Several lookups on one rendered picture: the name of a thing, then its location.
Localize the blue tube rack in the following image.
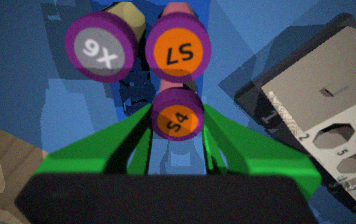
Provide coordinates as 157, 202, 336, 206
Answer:
90, 0, 210, 122

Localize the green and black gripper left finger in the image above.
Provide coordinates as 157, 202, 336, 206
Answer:
31, 104, 153, 177

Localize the blue flat mat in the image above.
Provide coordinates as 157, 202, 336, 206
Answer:
0, 0, 356, 224

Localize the sample tube with purple cap and orange dot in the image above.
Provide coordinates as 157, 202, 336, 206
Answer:
145, 2, 212, 83
151, 79, 204, 141

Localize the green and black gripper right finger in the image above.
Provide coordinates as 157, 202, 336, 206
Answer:
202, 104, 322, 202

